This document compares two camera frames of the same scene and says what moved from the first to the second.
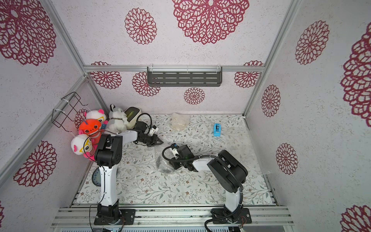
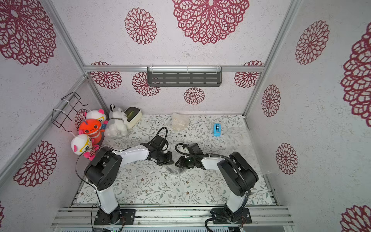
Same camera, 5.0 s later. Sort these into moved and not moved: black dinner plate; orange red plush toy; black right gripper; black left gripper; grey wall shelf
Moved: black left gripper; black dinner plate
Not moved: orange red plush toy; black right gripper; grey wall shelf
